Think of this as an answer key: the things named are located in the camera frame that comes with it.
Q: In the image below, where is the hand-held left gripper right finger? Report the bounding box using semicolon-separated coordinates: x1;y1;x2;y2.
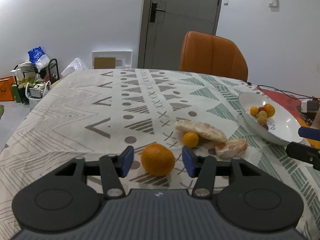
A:
182;146;265;198

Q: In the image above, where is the black cable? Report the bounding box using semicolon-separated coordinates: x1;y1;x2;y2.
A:
257;84;320;100

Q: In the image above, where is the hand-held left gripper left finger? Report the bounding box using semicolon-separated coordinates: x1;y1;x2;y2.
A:
53;145;135;199

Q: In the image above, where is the orange peeled citrus segment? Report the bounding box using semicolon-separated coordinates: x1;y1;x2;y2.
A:
215;138;248;159

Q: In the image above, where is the green box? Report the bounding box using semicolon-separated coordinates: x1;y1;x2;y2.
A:
11;85;22;103

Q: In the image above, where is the white power adapter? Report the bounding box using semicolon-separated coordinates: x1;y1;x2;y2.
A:
301;99;320;113

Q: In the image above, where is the grey door with black lock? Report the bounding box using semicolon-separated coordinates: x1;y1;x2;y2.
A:
137;0;225;70

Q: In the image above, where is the large orange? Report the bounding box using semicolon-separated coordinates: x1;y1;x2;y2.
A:
264;103;276;118
141;144;175;177

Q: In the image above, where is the orange leather chair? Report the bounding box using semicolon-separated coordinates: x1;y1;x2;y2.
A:
180;30;249;82

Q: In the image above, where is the black metal rack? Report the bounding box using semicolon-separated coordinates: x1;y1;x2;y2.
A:
13;58;59;104

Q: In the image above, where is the blue plastic bag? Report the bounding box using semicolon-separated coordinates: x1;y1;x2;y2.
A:
27;46;51;73

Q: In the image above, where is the white foam packaging frame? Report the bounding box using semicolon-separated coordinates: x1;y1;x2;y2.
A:
92;50;133;70

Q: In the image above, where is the white enamel plate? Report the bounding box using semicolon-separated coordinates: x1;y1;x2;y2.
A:
238;92;304;146

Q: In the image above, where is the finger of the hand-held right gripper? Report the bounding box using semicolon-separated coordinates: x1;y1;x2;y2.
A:
285;142;320;172
298;127;320;139

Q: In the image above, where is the white plastic bag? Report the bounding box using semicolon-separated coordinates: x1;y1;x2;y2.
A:
60;58;89;78

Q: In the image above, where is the orange box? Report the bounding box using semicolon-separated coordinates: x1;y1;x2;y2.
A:
0;77;16;102

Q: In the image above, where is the white bucket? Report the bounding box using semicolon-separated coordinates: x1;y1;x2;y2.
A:
25;81;52;106

